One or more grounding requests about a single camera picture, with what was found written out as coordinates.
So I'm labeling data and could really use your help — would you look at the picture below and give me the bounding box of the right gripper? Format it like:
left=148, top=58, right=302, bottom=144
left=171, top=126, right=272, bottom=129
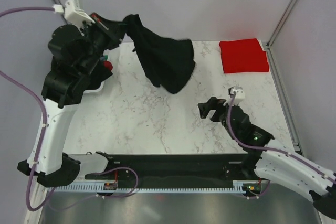
left=197, top=97, right=239, bottom=140

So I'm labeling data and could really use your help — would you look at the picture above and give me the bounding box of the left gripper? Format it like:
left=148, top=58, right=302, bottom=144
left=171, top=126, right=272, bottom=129
left=81, top=11, right=132, bottom=74

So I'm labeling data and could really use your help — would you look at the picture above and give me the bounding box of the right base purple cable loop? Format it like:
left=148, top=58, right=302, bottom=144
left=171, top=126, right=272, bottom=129
left=243, top=179, right=271, bottom=200

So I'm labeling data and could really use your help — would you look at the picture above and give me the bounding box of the right aluminium frame post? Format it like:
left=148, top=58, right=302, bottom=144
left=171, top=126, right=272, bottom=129
left=263, top=0, right=299, bottom=50

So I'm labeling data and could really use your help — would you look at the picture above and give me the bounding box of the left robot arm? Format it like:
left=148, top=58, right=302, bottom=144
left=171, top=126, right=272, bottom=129
left=17, top=13, right=126, bottom=188

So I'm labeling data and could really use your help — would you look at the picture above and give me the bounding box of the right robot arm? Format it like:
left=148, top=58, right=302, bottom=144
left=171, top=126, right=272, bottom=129
left=197, top=97, right=335, bottom=219

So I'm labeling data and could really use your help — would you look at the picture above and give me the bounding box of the white plastic laundry basket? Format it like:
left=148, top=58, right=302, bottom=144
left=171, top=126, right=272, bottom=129
left=84, top=81, right=105, bottom=94

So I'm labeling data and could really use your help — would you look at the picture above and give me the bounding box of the dark clothes pile in basket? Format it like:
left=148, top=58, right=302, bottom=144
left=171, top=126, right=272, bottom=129
left=89, top=61, right=113, bottom=85

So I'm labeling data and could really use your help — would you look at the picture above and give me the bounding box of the red garment in basket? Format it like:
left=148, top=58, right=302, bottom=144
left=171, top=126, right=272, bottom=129
left=103, top=61, right=113, bottom=71

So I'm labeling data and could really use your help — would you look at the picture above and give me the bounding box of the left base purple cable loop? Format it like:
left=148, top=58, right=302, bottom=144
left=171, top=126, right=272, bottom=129
left=96, top=166, right=140, bottom=200

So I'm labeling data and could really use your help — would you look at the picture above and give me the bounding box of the folded red t-shirt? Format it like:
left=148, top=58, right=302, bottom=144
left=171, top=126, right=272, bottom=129
left=219, top=38, right=269, bottom=74

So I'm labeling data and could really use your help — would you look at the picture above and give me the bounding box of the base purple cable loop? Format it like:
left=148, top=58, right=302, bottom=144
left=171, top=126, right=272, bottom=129
left=96, top=166, right=140, bottom=200
left=243, top=179, right=271, bottom=200

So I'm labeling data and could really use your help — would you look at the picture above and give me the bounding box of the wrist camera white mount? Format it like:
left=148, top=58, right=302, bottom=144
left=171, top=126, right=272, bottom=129
left=227, top=86, right=246, bottom=106
left=52, top=0, right=95, bottom=28

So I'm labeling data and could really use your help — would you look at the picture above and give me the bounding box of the white slotted cable duct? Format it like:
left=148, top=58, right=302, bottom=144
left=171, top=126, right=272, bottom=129
left=55, top=180, right=267, bottom=194

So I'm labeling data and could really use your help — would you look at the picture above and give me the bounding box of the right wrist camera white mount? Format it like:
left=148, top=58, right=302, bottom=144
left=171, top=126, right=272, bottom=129
left=227, top=86, right=246, bottom=106

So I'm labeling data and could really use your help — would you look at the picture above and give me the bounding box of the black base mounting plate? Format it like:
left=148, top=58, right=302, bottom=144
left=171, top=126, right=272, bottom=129
left=85, top=154, right=259, bottom=188

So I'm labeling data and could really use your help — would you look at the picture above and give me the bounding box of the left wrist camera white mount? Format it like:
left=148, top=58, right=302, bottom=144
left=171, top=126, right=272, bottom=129
left=52, top=0, right=95, bottom=28

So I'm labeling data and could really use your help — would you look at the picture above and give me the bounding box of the black t-shirt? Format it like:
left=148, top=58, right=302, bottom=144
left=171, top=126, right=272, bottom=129
left=123, top=14, right=196, bottom=94

